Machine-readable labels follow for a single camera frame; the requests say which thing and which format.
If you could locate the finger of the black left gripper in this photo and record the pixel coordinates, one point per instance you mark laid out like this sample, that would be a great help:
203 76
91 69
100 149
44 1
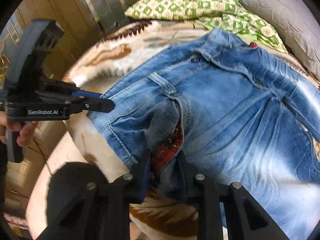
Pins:
85 94
79 104

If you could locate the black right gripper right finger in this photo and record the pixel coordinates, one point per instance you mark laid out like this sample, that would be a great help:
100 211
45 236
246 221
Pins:
219 205

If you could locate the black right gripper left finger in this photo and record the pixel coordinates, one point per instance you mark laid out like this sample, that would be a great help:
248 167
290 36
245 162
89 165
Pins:
130 188

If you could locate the blue denim jeans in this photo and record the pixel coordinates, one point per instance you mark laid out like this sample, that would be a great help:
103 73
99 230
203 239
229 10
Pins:
237 112

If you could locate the person left hand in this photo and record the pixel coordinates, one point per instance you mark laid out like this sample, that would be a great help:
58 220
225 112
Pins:
26 132

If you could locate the person black trousers leg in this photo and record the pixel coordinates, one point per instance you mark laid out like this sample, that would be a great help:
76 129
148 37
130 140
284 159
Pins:
75 207

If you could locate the leaf pattern fleece blanket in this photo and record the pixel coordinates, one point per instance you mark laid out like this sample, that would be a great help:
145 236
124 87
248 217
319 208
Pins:
99 69

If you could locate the wooden wardrobe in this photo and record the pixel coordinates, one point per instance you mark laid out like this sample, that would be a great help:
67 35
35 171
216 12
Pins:
84 22

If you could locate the green patterned quilt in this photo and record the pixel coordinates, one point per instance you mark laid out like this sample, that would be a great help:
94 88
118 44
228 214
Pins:
228 15

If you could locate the grey quilted pillow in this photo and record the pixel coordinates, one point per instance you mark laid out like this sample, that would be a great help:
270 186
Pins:
295 25

